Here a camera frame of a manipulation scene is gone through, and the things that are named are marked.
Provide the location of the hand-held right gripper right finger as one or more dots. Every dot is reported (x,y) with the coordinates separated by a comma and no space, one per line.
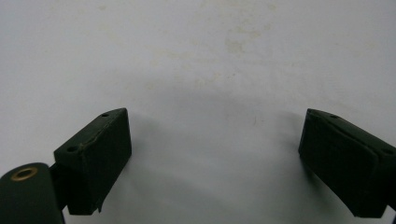
(342,161)

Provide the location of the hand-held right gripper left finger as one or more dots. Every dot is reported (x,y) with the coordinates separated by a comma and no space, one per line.
(93,161)

